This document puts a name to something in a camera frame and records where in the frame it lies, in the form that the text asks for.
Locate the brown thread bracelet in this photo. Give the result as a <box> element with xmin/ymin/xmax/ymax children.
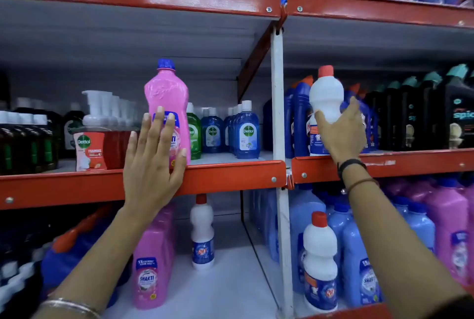
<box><xmin>340</xmin><ymin>177</ymin><xmax>380</xmax><ymax>195</ymax></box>

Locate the row of brown bottles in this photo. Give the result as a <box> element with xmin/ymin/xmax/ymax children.
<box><xmin>0</xmin><ymin>97</ymin><xmax>64</xmax><ymax>176</ymax></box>

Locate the row of light blue bottles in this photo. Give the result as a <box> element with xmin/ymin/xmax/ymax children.
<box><xmin>251</xmin><ymin>185</ymin><xmax>436</xmax><ymax>308</ymax></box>

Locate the black shirt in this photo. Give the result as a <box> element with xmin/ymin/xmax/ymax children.
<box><xmin>422</xmin><ymin>294</ymin><xmax>474</xmax><ymax>319</ymax></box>

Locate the silver bangle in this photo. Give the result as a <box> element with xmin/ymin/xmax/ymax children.
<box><xmin>39</xmin><ymin>298</ymin><xmax>101</xmax><ymax>319</ymax></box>

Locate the person's left forearm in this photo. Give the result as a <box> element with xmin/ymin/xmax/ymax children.
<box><xmin>32</xmin><ymin>206</ymin><xmax>149</xmax><ymax>319</ymax></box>

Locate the row of navy bottles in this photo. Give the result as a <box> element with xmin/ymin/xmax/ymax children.
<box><xmin>40</xmin><ymin>205</ymin><xmax>132</xmax><ymax>308</ymax></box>
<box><xmin>263</xmin><ymin>75</ymin><xmax>378</xmax><ymax>159</ymax></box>

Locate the row of small blue bottles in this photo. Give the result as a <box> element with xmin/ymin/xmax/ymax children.
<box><xmin>201</xmin><ymin>100</ymin><xmax>261</xmax><ymax>160</ymax></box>

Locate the group of small dark bottles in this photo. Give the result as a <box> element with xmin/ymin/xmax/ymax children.
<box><xmin>0</xmin><ymin>233</ymin><xmax>47</xmax><ymax>319</ymax></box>

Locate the dark green bottle white cap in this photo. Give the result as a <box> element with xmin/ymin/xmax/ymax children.
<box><xmin>62</xmin><ymin>102</ymin><xmax>86</xmax><ymax>160</ymax></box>

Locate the black wristband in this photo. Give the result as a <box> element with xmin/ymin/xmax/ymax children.
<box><xmin>337</xmin><ymin>158</ymin><xmax>368</xmax><ymax>182</ymax></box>

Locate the row of black bottles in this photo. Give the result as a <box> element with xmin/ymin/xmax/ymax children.
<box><xmin>364</xmin><ymin>64</ymin><xmax>474</xmax><ymax>151</ymax></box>

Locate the person's right forearm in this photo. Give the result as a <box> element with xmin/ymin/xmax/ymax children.
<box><xmin>340</xmin><ymin>166</ymin><xmax>468</xmax><ymax>319</ymax></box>

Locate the person's right hand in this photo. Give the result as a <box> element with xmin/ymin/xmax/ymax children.
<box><xmin>314</xmin><ymin>96</ymin><xmax>368</xmax><ymax>166</ymax></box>

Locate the person's left hand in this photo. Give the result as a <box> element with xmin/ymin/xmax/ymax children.
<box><xmin>122</xmin><ymin>106</ymin><xmax>188</xmax><ymax>222</ymax></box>

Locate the pink bottle blue cap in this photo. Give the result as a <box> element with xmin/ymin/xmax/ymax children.
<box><xmin>132</xmin><ymin>223</ymin><xmax>172</xmax><ymax>311</ymax></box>
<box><xmin>143</xmin><ymin>58</ymin><xmax>192</xmax><ymax>169</ymax></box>
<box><xmin>155</xmin><ymin>208</ymin><xmax>177</xmax><ymax>268</ymax></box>

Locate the row of red pump bottles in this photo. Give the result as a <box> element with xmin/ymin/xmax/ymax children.
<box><xmin>73</xmin><ymin>90</ymin><xmax>143</xmax><ymax>172</ymax></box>

